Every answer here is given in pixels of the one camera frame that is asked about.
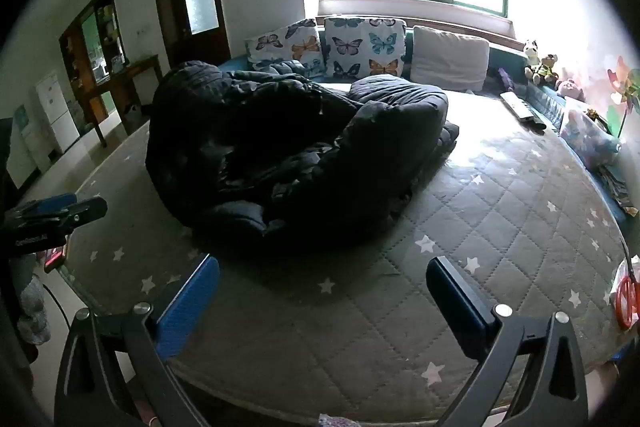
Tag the white remote control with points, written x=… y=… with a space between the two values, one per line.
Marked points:
x=517 y=104

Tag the red scissors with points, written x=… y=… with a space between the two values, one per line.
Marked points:
x=627 y=302

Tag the butterfly print pillow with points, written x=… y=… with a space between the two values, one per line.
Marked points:
x=295 y=44
x=360 y=47

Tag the wooden display cabinet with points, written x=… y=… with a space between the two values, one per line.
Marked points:
x=75 y=57

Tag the purple cloth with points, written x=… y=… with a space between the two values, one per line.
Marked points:
x=504 y=78

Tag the black puffer jacket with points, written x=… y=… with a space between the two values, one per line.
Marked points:
x=280 y=157

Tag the colourful pinwheel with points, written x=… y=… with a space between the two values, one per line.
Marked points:
x=625 y=82

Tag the brown bear plush toy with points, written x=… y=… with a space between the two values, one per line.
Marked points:
x=547 y=69

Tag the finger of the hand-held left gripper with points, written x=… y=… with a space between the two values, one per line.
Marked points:
x=50 y=204
x=82 y=213

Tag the pink plush toy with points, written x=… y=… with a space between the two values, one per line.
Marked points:
x=571 y=89

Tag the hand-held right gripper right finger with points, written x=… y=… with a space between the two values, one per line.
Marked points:
x=457 y=307

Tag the plain white pillow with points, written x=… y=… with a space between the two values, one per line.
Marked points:
x=447 y=59

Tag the stack of magazines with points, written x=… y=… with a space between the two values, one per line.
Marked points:
x=615 y=187

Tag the wooden desk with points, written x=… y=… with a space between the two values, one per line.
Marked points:
x=135 y=69

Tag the clear plastic bag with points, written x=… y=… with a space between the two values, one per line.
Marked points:
x=587 y=139

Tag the black and white plush toy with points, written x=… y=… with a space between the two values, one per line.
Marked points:
x=531 y=57

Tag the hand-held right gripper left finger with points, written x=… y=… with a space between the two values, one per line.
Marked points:
x=192 y=302

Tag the grey star quilted mattress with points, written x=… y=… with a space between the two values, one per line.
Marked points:
x=450 y=217

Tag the white refrigerator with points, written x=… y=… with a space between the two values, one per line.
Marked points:
x=57 y=112

